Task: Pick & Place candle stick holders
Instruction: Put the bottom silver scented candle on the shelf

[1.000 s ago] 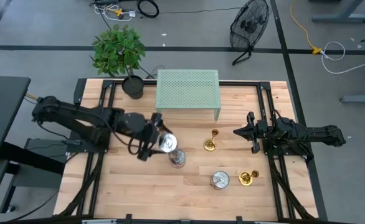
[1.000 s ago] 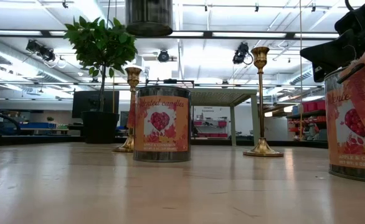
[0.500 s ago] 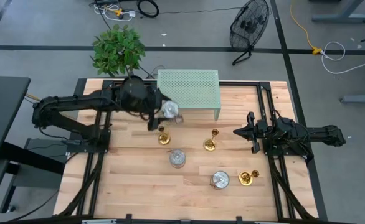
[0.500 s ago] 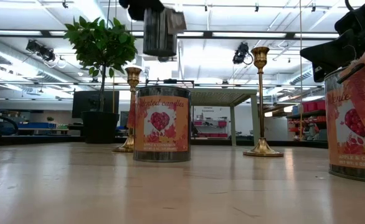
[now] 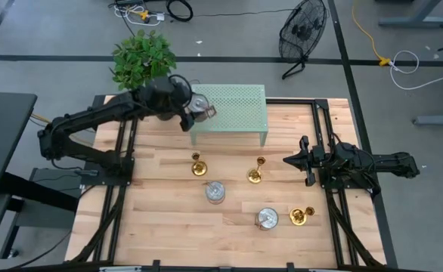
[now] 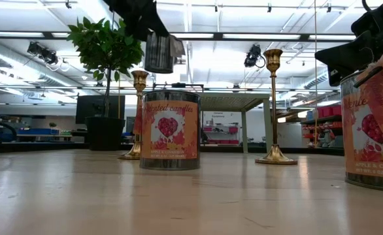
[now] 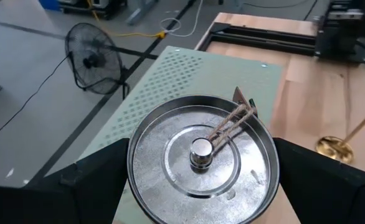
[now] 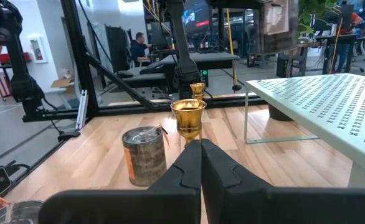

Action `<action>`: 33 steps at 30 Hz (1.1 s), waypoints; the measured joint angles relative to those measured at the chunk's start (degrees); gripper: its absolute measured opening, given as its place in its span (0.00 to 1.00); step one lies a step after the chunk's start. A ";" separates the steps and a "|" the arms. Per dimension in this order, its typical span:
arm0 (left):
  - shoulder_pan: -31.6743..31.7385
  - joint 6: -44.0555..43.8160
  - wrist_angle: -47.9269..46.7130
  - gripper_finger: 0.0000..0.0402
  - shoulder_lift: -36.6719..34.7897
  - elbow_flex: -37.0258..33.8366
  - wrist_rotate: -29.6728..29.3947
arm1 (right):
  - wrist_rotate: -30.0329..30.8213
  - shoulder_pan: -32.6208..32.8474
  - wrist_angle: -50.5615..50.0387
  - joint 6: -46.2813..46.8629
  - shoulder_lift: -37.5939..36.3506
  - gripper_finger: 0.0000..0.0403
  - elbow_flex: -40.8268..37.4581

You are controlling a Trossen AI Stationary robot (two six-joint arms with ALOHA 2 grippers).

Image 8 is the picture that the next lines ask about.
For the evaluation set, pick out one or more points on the brass candlestick holder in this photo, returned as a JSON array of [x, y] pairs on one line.
[[198, 88], [188, 118]]

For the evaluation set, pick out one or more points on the black table clamp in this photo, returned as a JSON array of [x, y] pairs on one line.
[[68, 136]]

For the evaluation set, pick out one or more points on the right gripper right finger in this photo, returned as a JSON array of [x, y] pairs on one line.
[[238, 199]]

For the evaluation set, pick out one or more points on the black aluminium rig frame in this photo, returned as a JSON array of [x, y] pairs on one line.
[[76, 62]]

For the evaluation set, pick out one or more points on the white fire extinguisher cabinet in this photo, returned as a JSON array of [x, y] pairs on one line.
[[37, 49]]

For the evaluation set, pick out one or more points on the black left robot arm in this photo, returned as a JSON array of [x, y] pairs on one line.
[[184, 62]]

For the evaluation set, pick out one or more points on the grey desk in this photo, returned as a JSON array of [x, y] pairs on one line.
[[201, 59]]

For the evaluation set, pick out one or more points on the black plant pot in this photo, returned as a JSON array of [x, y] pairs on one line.
[[277, 115]]

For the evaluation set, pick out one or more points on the silver aluminium extrusion bar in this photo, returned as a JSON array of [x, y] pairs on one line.
[[82, 109]]

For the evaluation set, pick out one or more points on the green leafy plant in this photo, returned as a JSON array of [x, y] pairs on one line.
[[307, 18]]

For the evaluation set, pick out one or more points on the person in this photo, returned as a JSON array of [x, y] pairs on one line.
[[139, 49], [347, 37]]

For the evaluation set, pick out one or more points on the wall display screen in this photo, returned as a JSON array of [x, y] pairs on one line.
[[195, 14]]

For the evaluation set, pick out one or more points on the green perforated metal shelf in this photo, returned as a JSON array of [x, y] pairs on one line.
[[325, 105]]

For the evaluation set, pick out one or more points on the cardboard box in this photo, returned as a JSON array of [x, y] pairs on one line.
[[62, 83]]

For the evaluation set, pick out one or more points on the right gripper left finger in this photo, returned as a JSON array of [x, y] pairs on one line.
[[170, 199]]

